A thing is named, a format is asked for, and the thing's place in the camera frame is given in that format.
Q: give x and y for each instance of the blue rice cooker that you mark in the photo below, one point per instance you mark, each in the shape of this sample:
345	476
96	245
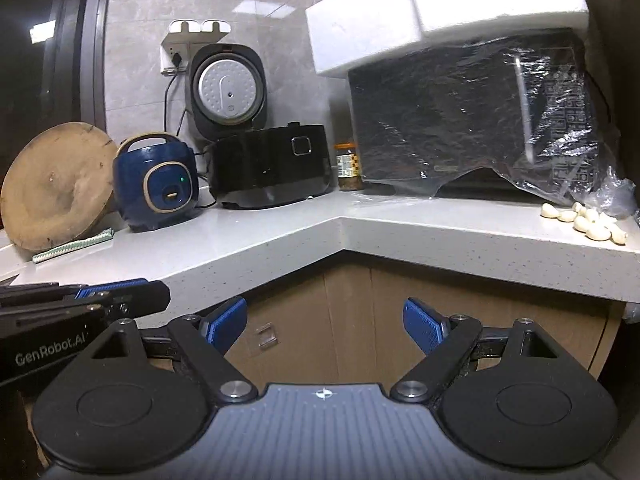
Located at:
160	180

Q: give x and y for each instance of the pile of garlic cloves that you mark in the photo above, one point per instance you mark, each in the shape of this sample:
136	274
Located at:
595	230

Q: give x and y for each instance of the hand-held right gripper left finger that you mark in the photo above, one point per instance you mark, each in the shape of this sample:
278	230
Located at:
227	322

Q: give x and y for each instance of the black rice cooker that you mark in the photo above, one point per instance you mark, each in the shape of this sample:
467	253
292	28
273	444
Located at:
270	165

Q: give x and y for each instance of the dark window frame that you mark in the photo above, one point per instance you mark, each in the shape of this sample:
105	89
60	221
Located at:
75	35

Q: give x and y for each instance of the round wooden cutting board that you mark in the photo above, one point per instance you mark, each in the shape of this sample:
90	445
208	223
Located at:
55	190

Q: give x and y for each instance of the black oven in plastic wrap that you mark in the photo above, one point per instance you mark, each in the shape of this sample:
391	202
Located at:
450	120

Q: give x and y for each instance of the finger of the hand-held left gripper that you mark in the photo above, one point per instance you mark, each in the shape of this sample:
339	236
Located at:
120	288
60	312

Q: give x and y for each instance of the white wall socket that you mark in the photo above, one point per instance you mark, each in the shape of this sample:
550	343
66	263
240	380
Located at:
172	42

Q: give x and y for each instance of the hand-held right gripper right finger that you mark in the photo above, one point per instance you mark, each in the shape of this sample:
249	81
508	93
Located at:
422	325

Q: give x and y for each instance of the glass jar with yellow label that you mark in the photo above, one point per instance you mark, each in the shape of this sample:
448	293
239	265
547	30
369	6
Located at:
348	167

